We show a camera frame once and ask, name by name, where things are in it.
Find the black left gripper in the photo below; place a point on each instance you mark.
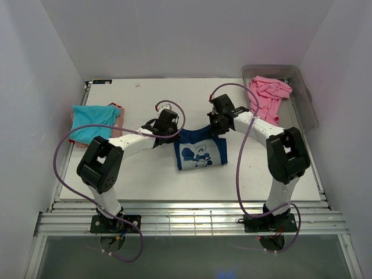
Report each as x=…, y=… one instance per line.
x=173, y=139

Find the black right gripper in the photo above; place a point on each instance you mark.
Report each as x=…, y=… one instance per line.
x=214, y=130

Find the navy blue t shirt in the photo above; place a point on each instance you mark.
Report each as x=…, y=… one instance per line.
x=200, y=148

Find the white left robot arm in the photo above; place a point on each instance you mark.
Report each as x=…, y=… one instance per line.
x=99, y=168

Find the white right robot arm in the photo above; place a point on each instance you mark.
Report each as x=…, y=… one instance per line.
x=287, y=157

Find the pink t shirt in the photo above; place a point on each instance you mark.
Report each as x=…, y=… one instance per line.
x=270, y=93

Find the clear plastic bin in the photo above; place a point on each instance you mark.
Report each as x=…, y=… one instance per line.
x=295, y=111

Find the blue label sticker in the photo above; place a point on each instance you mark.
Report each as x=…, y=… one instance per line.
x=103, y=82

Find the turquoise folded t shirt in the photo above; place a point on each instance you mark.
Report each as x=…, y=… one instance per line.
x=93, y=123

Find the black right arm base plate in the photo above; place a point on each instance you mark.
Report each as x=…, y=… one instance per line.
x=269, y=224

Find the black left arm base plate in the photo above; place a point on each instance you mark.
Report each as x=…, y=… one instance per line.
x=103, y=225

